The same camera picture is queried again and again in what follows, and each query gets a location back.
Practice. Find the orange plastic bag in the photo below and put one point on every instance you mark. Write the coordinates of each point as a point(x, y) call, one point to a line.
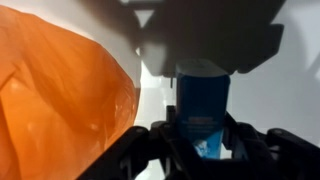
point(60, 110)

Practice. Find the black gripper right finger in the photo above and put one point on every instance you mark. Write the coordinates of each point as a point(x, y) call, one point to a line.
point(266, 150)

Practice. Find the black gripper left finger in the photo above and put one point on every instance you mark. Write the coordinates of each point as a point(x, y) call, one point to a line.
point(146, 150)

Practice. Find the blue container white cap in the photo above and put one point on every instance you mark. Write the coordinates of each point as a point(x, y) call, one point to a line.
point(201, 100)

